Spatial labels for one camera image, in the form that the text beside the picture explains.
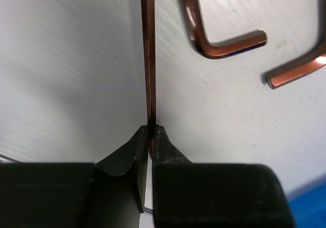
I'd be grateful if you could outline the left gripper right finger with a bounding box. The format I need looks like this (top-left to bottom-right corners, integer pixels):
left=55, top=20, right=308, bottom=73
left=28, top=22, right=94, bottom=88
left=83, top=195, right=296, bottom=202
left=152, top=126, right=295, bottom=227

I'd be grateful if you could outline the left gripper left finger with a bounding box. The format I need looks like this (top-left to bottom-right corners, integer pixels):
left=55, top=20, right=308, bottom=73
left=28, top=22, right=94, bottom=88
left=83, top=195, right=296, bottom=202
left=1, top=126, right=148, bottom=227

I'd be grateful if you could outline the brown hex key long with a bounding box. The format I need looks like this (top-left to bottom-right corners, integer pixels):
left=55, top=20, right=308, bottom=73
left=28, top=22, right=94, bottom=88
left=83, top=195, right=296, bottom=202
left=141, top=0, right=156, bottom=155

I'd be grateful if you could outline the blue plastic bin near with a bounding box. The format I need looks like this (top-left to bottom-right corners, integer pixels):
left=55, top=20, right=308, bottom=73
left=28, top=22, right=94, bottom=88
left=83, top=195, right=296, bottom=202
left=286, top=174, right=325, bottom=228

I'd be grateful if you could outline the brown hex key short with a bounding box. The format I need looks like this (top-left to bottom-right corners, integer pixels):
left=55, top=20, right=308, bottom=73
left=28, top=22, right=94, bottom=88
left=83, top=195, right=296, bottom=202
left=182, top=0, right=267, bottom=59

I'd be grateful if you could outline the brown hex key under pliers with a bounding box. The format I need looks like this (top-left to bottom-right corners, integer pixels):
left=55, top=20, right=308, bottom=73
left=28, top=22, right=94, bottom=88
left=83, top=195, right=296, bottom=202
left=262, top=0, right=325, bottom=89

